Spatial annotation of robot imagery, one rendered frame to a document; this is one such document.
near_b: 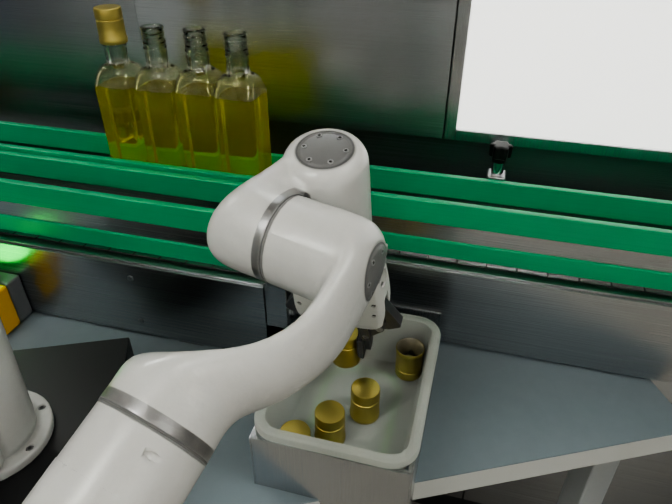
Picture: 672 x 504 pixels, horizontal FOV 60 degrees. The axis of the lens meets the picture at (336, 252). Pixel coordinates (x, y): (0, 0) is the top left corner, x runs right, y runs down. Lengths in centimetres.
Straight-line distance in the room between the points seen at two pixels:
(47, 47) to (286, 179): 73
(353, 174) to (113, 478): 28
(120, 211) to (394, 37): 43
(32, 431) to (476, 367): 54
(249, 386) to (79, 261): 51
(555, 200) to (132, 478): 62
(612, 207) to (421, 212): 24
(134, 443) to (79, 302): 55
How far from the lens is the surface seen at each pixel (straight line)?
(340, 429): 68
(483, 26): 83
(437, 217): 75
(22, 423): 70
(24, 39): 117
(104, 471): 39
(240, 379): 39
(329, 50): 87
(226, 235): 46
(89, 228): 85
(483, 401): 79
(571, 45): 84
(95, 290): 88
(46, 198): 86
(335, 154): 49
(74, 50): 111
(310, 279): 43
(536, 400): 81
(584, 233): 76
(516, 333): 83
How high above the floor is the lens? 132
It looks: 34 degrees down
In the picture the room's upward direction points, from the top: straight up
